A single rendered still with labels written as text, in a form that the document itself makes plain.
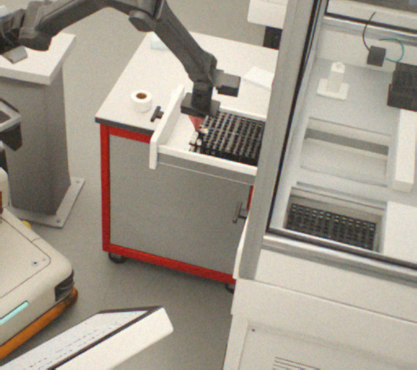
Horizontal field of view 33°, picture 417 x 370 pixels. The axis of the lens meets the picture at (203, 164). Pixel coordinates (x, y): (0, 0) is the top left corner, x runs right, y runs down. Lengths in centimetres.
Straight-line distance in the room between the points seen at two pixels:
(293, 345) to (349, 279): 30
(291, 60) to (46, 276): 147
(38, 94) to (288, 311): 134
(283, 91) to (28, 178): 180
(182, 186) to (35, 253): 57
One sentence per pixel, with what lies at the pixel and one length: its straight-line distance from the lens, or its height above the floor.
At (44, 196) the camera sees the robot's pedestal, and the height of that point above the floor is 12.
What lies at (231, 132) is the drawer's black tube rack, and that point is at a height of 90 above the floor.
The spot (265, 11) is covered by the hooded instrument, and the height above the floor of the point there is 86.
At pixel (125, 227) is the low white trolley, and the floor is 25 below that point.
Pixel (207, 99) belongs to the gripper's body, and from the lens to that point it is 191.
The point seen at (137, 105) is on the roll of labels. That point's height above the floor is 79.
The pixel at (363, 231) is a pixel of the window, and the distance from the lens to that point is 146.
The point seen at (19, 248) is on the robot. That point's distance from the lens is 254.
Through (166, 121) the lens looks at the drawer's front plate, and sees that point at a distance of 201.
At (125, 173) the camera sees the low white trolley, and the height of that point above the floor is 52.
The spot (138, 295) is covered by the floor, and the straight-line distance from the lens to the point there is 274.
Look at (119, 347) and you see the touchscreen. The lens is 119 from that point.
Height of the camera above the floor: 218
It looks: 42 degrees down
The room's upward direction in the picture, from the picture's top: 6 degrees clockwise
